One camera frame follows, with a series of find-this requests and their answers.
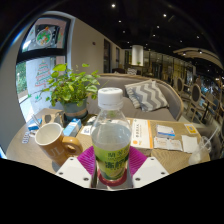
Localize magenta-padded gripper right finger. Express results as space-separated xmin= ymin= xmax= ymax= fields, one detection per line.
xmin=127 ymin=145 xmax=171 ymax=189

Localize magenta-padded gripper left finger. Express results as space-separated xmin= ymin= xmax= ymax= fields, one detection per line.
xmin=55 ymin=145 xmax=98 ymax=189

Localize clear bottle with green label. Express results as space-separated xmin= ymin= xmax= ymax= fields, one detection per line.
xmin=90 ymin=87 xmax=133 ymax=186

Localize white paper sachets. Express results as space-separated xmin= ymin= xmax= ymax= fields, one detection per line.
xmin=153 ymin=135 xmax=184 ymax=152

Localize tan ceramic mug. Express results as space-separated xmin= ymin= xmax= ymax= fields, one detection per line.
xmin=34 ymin=122 xmax=84 ymax=167

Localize white and orange box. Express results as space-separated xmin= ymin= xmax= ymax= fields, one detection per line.
xmin=129 ymin=118 xmax=154 ymax=150

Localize small blue carton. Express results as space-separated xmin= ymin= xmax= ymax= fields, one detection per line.
xmin=63 ymin=118 xmax=83 ymax=138

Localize white packet with blue print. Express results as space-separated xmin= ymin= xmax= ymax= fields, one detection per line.
xmin=156 ymin=124 xmax=176 ymax=139

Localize printed paper leaflet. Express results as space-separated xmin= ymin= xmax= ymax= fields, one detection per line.
xmin=80 ymin=114 xmax=98 ymax=136

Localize white paper napkin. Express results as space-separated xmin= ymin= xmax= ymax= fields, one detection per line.
xmin=181 ymin=134 xmax=200 ymax=154

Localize clear plastic cup with straw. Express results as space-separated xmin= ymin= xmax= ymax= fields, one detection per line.
xmin=188 ymin=124 xmax=221 ymax=166

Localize yellow square card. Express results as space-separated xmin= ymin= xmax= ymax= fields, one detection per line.
xmin=183 ymin=123 xmax=199 ymax=135

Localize pill blister pack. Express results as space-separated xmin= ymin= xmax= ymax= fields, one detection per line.
xmin=21 ymin=131 xmax=31 ymax=144

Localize grey chevron cushion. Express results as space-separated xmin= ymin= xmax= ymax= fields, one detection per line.
xmin=124 ymin=79 xmax=170 ymax=113

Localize potted green plant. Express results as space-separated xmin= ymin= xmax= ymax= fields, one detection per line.
xmin=41 ymin=63 xmax=101 ymax=123

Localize group of dining chairs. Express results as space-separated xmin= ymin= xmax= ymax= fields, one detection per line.
xmin=173 ymin=76 xmax=224 ymax=124

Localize black framed window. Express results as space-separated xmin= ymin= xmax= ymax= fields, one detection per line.
xmin=14 ymin=14 xmax=73 ymax=123

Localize white round column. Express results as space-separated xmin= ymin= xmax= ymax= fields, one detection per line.
xmin=130 ymin=44 xmax=144 ymax=67

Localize group of ceiling lights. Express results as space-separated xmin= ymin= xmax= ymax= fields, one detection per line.
xmin=109 ymin=2 xmax=204 ymax=44

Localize grey sofa with wooden frame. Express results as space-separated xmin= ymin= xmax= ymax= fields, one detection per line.
xmin=87 ymin=73 xmax=185 ymax=122

